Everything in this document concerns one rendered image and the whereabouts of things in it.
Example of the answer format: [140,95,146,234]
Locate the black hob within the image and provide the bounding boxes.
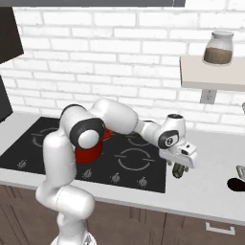
[0,116,167,194]

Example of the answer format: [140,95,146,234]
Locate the beige wall shelf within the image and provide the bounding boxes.
[179,55,245,93]

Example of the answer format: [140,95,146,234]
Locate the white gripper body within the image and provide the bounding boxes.
[158,146,198,169]

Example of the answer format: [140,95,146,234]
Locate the green cucumber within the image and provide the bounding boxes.
[171,163,187,179]

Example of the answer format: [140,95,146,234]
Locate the dark wall cupboard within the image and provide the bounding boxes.
[0,0,187,9]

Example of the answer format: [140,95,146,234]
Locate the white drawer handle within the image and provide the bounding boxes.
[205,221,236,236]

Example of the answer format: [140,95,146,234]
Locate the glass jar with brown contents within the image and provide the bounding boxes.
[202,30,235,66]

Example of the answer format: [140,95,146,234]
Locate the brown cupboard door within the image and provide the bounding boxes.
[85,200,167,245]
[0,184,60,245]

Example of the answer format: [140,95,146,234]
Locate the dark appliance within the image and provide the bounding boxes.
[0,75,14,124]

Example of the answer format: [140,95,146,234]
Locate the grey spatula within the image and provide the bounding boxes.
[235,165,245,179]

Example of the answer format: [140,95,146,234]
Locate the red pot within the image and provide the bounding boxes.
[74,127,113,166]

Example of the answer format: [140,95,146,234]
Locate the dark avocado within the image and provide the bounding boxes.
[226,177,245,193]

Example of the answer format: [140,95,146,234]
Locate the grey wall socket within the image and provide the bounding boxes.
[199,88,218,105]

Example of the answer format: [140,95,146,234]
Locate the dark range hood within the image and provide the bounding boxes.
[0,6,25,65]

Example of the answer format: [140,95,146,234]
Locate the brown drawer front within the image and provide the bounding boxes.
[161,212,245,245]

